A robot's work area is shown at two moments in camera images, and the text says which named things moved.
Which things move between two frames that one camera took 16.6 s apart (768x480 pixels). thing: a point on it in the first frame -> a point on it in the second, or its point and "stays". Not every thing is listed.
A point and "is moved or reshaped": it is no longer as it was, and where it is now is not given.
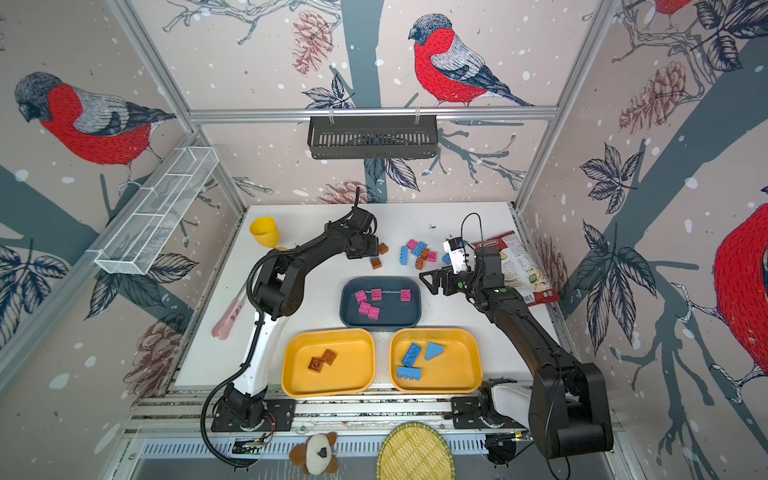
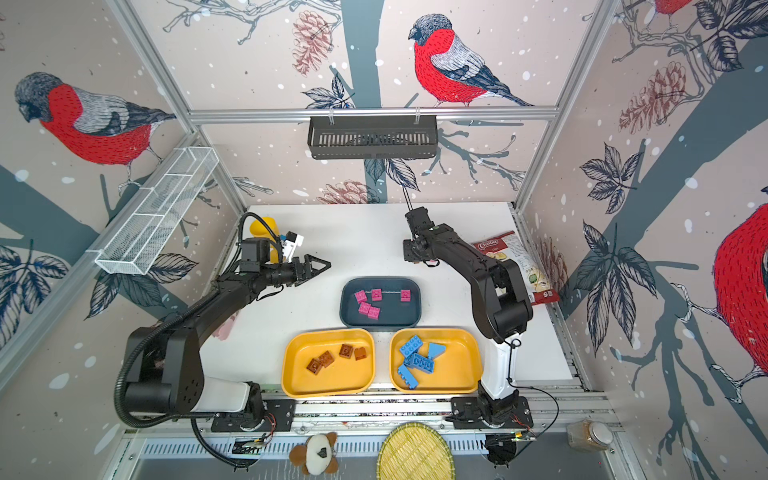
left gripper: (374, 248) -> (308, 274)
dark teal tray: (394, 313) stays
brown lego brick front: (329, 356) stays
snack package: (519, 272) stays
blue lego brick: (403, 256) is moved or reshaped
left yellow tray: (327, 361) stays
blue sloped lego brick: (433, 350) stays
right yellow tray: (458, 369) stays
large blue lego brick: (412, 353) is moved or reshaped
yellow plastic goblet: (265, 230) stays
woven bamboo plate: (414, 451) stays
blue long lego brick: (409, 372) is moved or reshaped
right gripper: (438, 273) -> (409, 253)
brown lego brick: (316, 364) stays
